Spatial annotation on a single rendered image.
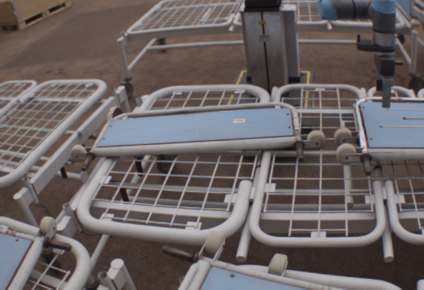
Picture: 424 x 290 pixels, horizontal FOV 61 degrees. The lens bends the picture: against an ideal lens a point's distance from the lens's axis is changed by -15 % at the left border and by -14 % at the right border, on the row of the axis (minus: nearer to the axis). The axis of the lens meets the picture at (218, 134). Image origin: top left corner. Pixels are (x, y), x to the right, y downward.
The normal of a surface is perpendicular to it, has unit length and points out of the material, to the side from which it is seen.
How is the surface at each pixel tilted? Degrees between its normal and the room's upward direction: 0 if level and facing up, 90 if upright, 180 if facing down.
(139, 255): 0
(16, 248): 5
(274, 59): 90
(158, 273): 0
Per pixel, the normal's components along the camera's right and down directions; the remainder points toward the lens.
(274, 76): -0.22, 0.55
